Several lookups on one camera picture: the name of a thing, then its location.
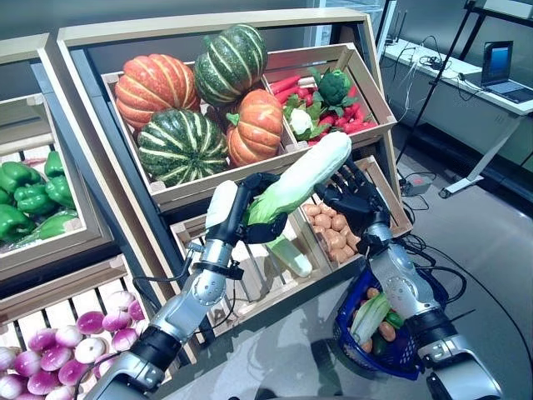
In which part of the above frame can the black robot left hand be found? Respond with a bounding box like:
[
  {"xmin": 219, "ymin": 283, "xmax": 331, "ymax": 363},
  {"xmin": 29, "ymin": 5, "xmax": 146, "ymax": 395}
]
[{"xmin": 205, "ymin": 172, "xmax": 288, "ymax": 247}]

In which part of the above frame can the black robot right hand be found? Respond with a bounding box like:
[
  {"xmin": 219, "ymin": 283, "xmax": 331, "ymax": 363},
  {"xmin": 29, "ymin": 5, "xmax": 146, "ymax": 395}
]
[{"xmin": 314, "ymin": 161, "xmax": 392, "ymax": 238}]

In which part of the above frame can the green white napa cabbage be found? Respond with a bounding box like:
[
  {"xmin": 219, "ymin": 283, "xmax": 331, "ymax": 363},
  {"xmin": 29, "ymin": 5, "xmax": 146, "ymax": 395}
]
[
  {"xmin": 266, "ymin": 235, "xmax": 313, "ymax": 278},
  {"xmin": 243, "ymin": 131, "xmax": 353, "ymax": 226}
]

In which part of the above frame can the blue plastic shopping basket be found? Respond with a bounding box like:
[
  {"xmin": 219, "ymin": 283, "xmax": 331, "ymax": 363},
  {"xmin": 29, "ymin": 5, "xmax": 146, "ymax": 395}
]
[{"xmin": 332, "ymin": 266, "xmax": 451, "ymax": 381}]

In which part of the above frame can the wooden pumpkin crate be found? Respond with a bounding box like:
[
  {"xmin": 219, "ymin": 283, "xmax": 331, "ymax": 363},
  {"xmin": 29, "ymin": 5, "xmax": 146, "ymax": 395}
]
[{"xmin": 101, "ymin": 70, "xmax": 301, "ymax": 213}]

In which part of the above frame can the wooden potato crate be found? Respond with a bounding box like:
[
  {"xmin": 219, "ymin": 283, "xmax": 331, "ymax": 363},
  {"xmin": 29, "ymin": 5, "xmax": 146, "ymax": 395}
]
[{"xmin": 297, "ymin": 156, "xmax": 413, "ymax": 272}]

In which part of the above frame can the grey box with red button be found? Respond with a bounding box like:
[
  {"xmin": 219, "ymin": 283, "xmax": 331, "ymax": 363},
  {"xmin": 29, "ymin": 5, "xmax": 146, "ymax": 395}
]
[{"xmin": 400, "ymin": 175, "xmax": 434, "ymax": 197}]

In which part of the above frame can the green striped pumpkin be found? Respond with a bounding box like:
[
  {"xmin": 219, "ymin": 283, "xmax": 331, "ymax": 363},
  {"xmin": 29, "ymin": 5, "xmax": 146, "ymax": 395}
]
[
  {"xmin": 137, "ymin": 108, "xmax": 229, "ymax": 188},
  {"xmin": 193, "ymin": 23, "xmax": 270, "ymax": 108}
]

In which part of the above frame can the small orange pumpkin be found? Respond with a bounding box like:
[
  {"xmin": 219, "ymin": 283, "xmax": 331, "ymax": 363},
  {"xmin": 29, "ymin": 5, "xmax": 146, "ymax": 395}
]
[{"xmin": 226, "ymin": 88, "xmax": 285, "ymax": 168}]

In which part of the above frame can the white cauliflower head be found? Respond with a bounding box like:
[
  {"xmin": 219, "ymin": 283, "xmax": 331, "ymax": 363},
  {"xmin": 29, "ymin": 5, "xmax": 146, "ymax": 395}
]
[{"xmin": 282, "ymin": 95, "xmax": 330, "ymax": 141}]

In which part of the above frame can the wooden slatted cabbage crate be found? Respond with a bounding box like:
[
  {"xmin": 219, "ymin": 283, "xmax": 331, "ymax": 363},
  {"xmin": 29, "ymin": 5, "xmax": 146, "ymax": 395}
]
[{"xmin": 169, "ymin": 203, "xmax": 363, "ymax": 338}]

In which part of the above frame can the wooden carrot crate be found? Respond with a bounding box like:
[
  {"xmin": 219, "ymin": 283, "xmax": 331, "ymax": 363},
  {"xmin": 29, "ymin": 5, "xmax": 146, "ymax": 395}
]
[{"xmin": 264, "ymin": 42, "xmax": 399, "ymax": 147}]

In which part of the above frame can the green broccoli head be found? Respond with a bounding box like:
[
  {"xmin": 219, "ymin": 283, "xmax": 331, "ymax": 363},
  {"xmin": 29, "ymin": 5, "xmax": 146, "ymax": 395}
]
[{"xmin": 310, "ymin": 66, "xmax": 359, "ymax": 118}]

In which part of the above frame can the small napa cabbage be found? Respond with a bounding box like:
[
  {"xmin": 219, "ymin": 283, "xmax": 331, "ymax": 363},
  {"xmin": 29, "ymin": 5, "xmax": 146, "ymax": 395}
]
[{"xmin": 349, "ymin": 292, "xmax": 392, "ymax": 345}]

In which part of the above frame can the large orange pumpkin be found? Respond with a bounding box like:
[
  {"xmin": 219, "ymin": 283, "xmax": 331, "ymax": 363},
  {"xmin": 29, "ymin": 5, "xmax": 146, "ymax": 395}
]
[{"xmin": 114, "ymin": 52, "xmax": 201, "ymax": 131}]

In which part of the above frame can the black tripod stand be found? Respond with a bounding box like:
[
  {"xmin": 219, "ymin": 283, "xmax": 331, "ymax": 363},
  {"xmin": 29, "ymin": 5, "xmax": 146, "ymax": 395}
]
[{"xmin": 394, "ymin": 0, "xmax": 533, "ymax": 168}]

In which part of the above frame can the white desk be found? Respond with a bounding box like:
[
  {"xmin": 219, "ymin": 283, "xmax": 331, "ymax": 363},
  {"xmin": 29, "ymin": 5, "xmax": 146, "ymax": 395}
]
[{"xmin": 381, "ymin": 39, "xmax": 533, "ymax": 199}]

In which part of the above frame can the wooden onion crate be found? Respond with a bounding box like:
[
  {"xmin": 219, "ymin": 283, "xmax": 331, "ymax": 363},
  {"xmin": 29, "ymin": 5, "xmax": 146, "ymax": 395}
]
[{"xmin": 0, "ymin": 253, "xmax": 201, "ymax": 400}]

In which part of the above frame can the wooden display shelf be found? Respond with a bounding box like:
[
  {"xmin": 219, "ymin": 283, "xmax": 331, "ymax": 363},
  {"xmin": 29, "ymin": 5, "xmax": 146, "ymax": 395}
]
[
  {"xmin": 0, "ymin": 32, "xmax": 176, "ymax": 400},
  {"xmin": 56, "ymin": 7, "xmax": 413, "ymax": 363}
]

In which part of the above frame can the open laptop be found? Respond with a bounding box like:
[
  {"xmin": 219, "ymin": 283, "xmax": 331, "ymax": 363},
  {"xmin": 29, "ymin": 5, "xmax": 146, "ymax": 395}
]
[{"xmin": 481, "ymin": 40, "xmax": 533, "ymax": 104}]

